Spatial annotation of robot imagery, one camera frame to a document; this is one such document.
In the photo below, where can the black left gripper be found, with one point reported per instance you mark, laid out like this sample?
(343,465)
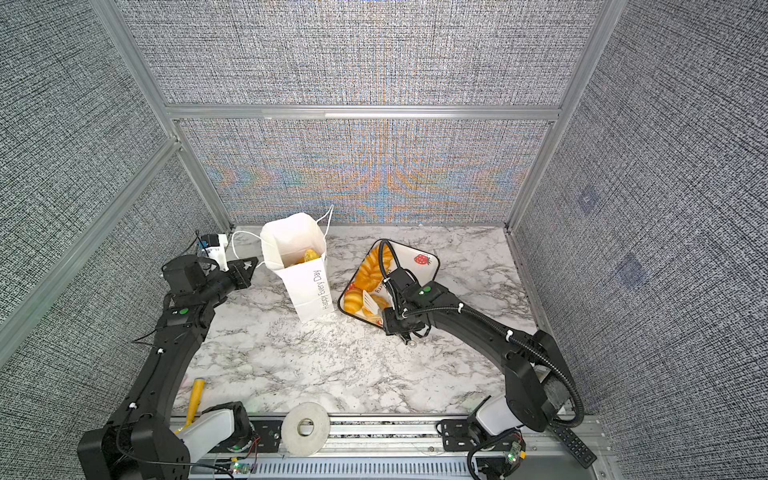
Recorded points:
(242,277)

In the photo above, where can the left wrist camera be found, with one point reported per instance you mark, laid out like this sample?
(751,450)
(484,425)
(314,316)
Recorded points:
(211,252)

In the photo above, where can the white tape roll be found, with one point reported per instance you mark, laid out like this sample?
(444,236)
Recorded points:
(305,429)

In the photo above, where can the yellow plastic scoop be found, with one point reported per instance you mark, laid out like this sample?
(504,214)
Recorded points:
(194,402)

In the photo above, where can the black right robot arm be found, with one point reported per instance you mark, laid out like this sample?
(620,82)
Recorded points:
(540,390)

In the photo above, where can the long braided fake bread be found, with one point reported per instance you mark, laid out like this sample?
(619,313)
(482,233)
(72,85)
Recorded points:
(370,273)

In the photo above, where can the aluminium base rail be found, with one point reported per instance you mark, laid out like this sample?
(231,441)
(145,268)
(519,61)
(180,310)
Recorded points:
(412,446)

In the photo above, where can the white tray with black rim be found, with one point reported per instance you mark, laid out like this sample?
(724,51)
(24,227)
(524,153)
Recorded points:
(423,265)

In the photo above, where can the white slotted bread tongs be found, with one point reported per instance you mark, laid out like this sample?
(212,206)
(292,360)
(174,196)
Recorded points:
(370,308)

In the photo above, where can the fake croissant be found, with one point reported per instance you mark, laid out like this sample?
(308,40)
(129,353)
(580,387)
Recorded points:
(353,300)
(309,255)

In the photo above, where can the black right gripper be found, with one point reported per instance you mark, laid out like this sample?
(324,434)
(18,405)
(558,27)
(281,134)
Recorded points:
(389,324)

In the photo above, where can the black remote control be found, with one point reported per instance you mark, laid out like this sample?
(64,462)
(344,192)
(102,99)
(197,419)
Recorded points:
(574,445)

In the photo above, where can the white paper gift bag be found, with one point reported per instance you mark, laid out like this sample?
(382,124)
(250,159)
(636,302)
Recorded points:
(282,243)

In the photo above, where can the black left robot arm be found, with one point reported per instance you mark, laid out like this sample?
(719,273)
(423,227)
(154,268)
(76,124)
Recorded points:
(137,441)

